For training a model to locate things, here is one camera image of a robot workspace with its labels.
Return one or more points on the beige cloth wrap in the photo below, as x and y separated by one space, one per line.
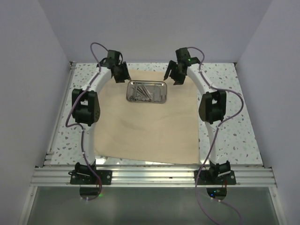
165 133

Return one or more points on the steel forceps with rings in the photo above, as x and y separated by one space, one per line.
139 98

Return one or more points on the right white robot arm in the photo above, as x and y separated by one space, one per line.
211 111

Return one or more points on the steel instrument tray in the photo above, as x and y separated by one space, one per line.
148 87

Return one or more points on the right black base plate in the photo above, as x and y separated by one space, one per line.
206 178

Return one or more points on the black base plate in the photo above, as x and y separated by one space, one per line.
88 178
206 178

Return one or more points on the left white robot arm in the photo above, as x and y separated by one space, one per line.
86 109

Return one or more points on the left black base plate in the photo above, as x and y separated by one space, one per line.
88 178

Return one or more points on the steel surgical scissors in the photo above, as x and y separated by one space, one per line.
134 93

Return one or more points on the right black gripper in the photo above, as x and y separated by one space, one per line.
180 80

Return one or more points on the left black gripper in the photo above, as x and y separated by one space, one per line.
125 75

